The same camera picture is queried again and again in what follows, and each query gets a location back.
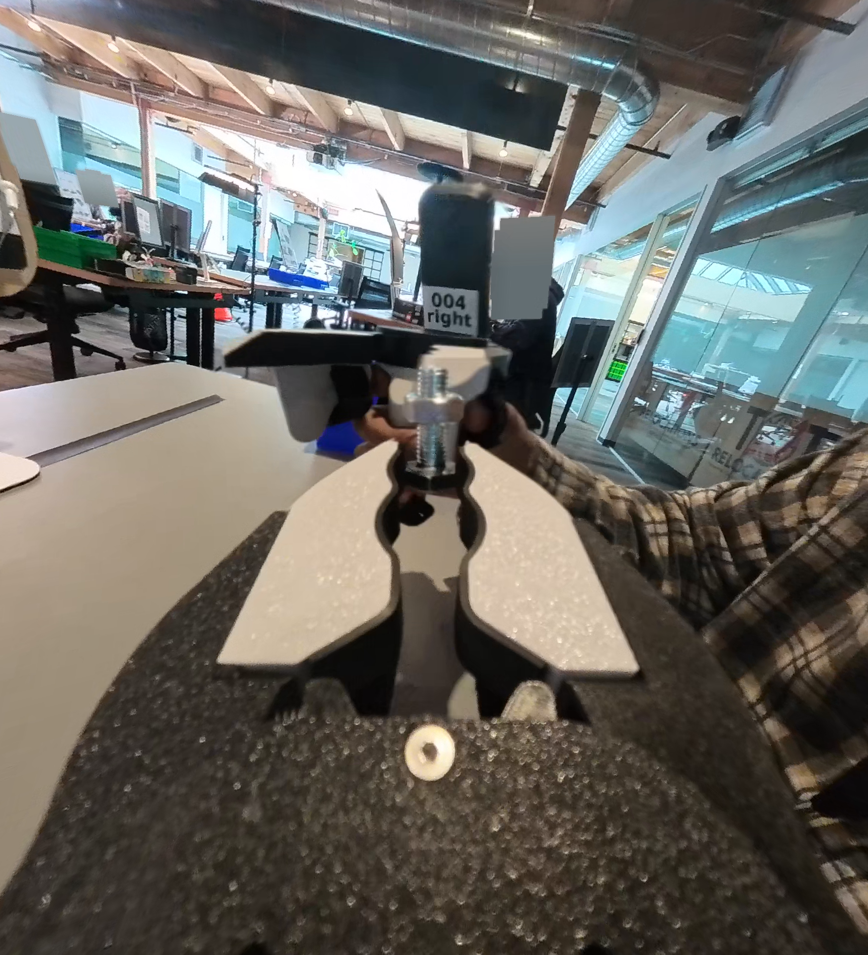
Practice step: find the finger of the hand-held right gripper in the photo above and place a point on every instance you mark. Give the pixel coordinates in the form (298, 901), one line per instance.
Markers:
(300, 351)
(479, 369)

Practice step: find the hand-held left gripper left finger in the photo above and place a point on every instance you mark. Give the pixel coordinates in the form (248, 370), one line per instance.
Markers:
(315, 567)

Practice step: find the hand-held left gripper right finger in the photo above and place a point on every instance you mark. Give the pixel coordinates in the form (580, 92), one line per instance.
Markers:
(546, 582)

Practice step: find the silver hex bolt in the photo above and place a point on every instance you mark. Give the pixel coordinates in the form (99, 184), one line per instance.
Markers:
(434, 444)

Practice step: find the blue plastic bin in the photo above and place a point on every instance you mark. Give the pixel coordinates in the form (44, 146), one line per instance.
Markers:
(337, 440)

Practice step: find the person's right forearm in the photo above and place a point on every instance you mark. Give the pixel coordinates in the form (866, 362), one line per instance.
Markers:
(702, 522)

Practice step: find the person's right hand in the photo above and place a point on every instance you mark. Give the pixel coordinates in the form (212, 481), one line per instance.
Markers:
(516, 440)

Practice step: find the wooden office desk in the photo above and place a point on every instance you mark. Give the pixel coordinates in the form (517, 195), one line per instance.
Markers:
(292, 291)
(106, 277)
(382, 318)

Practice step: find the small blue storage bin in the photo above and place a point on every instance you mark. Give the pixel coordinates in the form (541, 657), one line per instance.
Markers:
(296, 277)

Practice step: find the orange traffic cone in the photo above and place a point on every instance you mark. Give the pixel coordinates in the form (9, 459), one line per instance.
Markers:
(224, 310)

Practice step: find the black tripod stand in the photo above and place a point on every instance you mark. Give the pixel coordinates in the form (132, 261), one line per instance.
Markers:
(257, 254)

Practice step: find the black mesh wastebasket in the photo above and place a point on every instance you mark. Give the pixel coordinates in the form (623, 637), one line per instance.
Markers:
(149, 328)

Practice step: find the black office chair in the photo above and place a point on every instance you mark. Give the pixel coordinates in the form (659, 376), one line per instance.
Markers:
(76, 313)

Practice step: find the printed cardboard box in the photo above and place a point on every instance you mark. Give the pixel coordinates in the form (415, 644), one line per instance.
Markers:
(732, 448)

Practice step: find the green plastic crate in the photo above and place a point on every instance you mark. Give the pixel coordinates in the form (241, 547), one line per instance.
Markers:
(68, 246)

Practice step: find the wooden post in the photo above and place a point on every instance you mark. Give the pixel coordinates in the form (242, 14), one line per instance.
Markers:
(572, 149)

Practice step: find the black wall mounted device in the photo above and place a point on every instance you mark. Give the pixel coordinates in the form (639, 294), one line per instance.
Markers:
(722, 130)

